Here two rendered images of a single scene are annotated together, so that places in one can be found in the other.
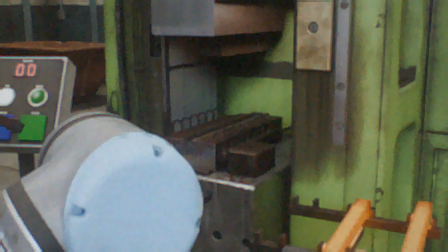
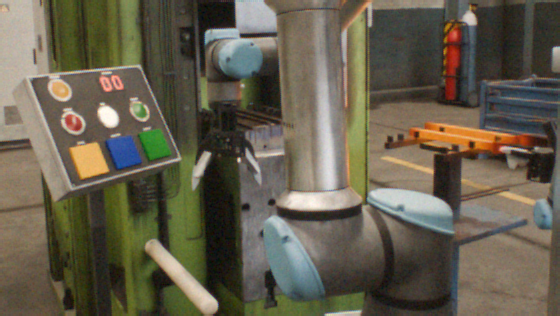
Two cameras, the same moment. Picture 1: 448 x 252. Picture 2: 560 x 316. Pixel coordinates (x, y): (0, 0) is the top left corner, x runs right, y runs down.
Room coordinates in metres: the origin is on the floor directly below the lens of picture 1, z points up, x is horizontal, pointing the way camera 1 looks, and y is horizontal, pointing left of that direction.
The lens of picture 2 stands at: (0.53, 1.61, 1.30)
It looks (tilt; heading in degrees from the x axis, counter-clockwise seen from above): 9 degrees down; 304
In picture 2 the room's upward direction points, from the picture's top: 2 degrees counter-clockwise
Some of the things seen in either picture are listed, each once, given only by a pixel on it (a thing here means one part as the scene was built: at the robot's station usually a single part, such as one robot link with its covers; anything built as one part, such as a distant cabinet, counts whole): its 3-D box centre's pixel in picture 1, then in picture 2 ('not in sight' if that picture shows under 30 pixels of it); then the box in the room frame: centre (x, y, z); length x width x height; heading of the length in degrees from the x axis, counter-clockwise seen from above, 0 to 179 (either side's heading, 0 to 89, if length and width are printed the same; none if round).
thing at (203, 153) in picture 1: (223, 136); (238, 126); (1.57, 0.00, 0.96); 0.42 x 0.20 x 0.09; 149
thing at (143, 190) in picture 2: not in sight; (142, 194); (1.69, 0.36, 0.80); 0.06 x 0.03 x 0.14; 59
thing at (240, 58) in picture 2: not in sight; (244, 57); (1.13, 0.64, 1.23); 0.11 x 0.11 x 0.08; 49
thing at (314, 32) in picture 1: (314, 35); not in sight; (1.34, -0.23, 1.27); 0.09 x 0.02 x 0.17; 59
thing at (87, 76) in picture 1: (52, 72); not in sight; (8.13, 2.62, 0.43); 1.89 x 1.20 x 0.85; 57
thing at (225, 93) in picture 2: not in sight; (225, 91); (1.22, 0.59, 1.16); 0.08 x 0.08 x 0.05
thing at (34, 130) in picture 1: (33, 128); (153, 145); (1.47, 0.54, 1.01); 0.07 x 0.05 x 0.07; 84
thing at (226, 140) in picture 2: not in sight; (226, 129); (1.22, 0.60, 1.07); 0.09 x 0.08 x 0.12; 132
